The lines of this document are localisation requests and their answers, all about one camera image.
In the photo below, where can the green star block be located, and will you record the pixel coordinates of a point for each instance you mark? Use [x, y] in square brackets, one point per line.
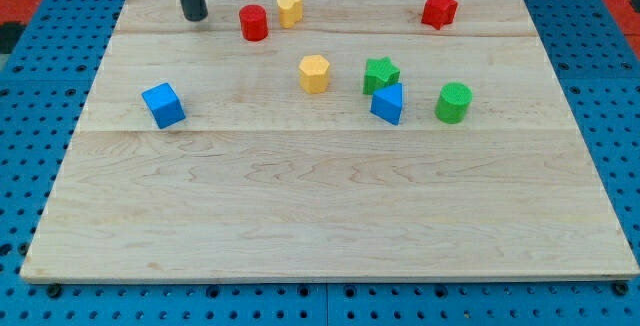
[379, 73]

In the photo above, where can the yellow heart block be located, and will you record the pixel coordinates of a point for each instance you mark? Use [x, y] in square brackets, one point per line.
[290, 12]

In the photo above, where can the red star block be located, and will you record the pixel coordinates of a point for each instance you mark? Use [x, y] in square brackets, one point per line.
[438, 13]

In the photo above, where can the light wooden board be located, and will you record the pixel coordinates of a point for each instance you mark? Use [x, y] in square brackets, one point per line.
[263, 182]

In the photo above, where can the yellow hexagon block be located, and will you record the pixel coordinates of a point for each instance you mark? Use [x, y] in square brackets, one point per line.
[314, 74]

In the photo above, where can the blue triangle block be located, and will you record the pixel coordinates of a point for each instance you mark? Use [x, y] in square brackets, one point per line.
[387, 103]

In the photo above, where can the red cylinder block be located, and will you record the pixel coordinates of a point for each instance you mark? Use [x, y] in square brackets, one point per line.
[254, 22]

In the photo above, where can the green cylinder block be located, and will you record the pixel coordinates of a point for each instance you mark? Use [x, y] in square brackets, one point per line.
[453, 102]

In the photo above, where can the blue cube block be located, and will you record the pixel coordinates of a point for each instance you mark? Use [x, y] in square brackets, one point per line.
[164, 105]

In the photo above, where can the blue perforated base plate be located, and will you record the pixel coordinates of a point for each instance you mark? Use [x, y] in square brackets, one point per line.
[43, 89]

